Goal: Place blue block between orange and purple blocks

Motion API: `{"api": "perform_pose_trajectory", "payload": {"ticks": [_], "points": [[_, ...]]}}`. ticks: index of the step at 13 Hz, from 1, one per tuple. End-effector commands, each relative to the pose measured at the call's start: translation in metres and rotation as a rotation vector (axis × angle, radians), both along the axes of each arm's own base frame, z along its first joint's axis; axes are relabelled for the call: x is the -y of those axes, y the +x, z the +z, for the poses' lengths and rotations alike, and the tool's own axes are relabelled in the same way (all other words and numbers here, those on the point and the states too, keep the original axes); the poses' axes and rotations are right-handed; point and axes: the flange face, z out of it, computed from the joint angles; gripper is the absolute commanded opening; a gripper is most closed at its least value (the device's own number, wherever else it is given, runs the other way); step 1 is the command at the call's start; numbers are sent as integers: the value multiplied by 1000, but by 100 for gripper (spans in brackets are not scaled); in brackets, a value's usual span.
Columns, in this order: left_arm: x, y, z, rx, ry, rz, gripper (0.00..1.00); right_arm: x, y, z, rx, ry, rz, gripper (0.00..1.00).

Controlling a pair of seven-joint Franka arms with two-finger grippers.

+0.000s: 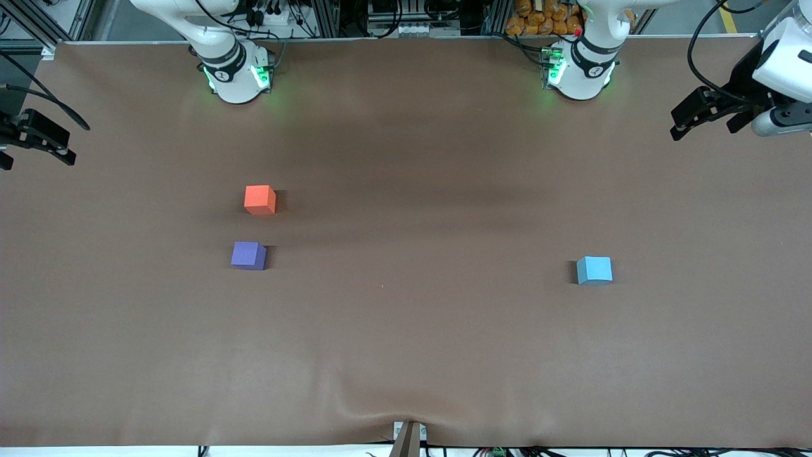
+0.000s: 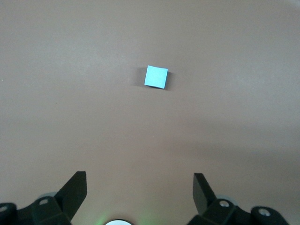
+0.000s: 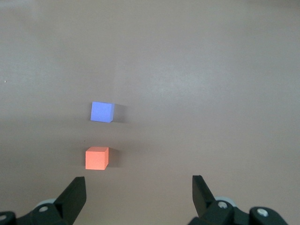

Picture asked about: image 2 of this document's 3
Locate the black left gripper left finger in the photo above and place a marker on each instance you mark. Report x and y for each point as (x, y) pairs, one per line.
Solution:
(65, 201)

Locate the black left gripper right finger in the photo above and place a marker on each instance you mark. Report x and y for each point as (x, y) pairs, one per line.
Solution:
(211, 208)

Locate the light blue foam block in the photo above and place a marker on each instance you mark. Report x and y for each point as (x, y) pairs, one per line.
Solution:
(155, 77)

